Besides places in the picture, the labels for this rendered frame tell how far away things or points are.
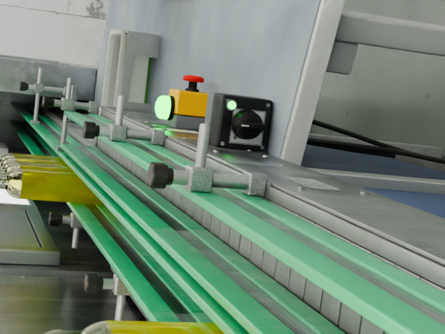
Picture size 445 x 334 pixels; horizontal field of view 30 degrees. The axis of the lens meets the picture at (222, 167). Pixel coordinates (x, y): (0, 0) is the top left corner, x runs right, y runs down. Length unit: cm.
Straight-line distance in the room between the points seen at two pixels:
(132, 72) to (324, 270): 143
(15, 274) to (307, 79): 73
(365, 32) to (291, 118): 17
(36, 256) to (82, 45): 398
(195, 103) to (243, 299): 78
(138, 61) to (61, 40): 357
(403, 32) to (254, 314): 65
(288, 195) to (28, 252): 88
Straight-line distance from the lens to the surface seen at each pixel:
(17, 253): 166
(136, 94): 200
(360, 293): 55
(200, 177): 89
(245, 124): 121
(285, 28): 126
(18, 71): 276
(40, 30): 554
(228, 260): 93
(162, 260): 99
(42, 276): 164
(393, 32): 126
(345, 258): 67
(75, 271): 165
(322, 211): 79
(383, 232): 70
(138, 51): 199
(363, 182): 116
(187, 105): 151
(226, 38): 152
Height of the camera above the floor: 122
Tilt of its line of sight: 19 degrees down
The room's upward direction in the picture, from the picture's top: 85 degrees counter-clockwise
